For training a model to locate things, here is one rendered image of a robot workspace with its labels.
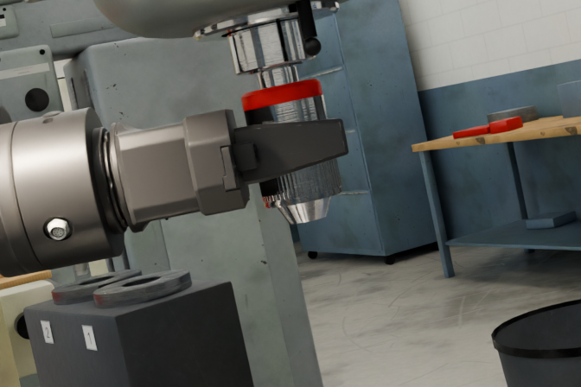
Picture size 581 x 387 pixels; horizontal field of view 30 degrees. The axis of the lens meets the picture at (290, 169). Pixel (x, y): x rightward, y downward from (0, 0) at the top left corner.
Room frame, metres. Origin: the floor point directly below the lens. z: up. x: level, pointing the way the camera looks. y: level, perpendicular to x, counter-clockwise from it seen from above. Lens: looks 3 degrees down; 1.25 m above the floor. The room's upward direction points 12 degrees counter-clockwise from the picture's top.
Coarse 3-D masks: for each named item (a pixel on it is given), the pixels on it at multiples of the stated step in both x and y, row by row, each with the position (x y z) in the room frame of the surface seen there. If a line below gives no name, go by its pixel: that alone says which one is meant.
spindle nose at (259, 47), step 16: (240, 32) 0.61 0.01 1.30; (256, 32) 0.61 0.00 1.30; (272, 32) 0.61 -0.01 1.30; (288, 32) 0.61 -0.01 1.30; (240, 48) 0.61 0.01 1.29; (256, 48) 0.61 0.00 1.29; (272, 48) 0.61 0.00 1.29; (288, 48) 0.61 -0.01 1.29; (240, 64) 0.61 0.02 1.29; (256, 64) 0.61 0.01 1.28; (272, 64) 0.61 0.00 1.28
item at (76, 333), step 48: (96, 288) 1.03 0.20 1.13; (144, 288) 0.94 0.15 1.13; (192, 288) 0.97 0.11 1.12; (48, 336) 1.04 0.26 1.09; (96, 336) 0.94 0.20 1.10; (144, 336) 0.92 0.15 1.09; (192, 336) 0.94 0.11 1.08; (240, 336) 0.97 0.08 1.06; (48, 384) 1.06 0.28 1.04; (96, 384) 0.96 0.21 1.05; (144, 384) 0.91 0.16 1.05; (192, 384) 0.94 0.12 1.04; (240, 384) 0.96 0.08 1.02
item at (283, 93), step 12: (288, 84) 0.61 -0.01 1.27; (300, 84) 0.61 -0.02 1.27; (312, 84) 0.61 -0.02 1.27; (252, 96) 0.61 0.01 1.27; (264, 96) 0.61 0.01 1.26; (276, 96) 0.61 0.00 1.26; (288, 96) 0.61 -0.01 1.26; (300, 96) 0.61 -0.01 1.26; (312, 96) 0.61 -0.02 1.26; (252, 108) 0.61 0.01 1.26
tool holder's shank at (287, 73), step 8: (288, 64) 0.61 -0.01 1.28; (296, 64) 0.62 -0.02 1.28; (256, 72) 0.62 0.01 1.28; (264, 72) 0.62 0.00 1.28; (272, 72) 0.62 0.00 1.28; (280, 72) 0.62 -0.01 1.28; (288, 72) 0.62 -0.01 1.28; (296, 72) 0.63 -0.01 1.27; (264, 80) 0.62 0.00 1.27; (272, 80) 0.62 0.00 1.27; (280, 80) 0.62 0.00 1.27; (288, 80) 0.62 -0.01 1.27; (296, 80) 0.62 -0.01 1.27; (264, 88) 0.62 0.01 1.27
